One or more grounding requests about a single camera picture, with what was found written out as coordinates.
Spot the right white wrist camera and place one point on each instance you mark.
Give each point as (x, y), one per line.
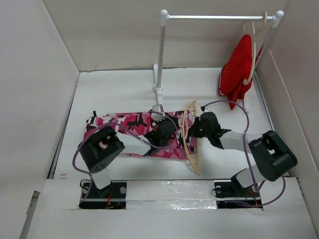
(206, 109)

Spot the beige wooden hanger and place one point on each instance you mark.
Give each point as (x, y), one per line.
(193, 161)

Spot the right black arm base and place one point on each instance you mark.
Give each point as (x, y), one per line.
(230, 194)

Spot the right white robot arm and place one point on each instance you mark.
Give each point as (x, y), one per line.
(272, 156)

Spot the beige hanger with red garment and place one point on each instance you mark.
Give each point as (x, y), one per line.
(253, 46)

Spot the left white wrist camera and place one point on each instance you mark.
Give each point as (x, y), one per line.
(157, 112)

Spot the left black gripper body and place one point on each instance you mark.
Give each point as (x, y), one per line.
(158, 122)

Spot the white clothes rack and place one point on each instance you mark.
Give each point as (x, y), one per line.
(165, 17)

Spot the red shorts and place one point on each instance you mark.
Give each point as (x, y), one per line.
(236, 71)

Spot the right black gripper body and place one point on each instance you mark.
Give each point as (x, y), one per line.
(200, 131)

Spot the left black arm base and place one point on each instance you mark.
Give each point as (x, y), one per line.
(114, 197)

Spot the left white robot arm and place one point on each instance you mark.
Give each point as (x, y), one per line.
(102, 145)

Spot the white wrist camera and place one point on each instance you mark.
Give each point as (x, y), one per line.
(157, 112)
(206, 109)

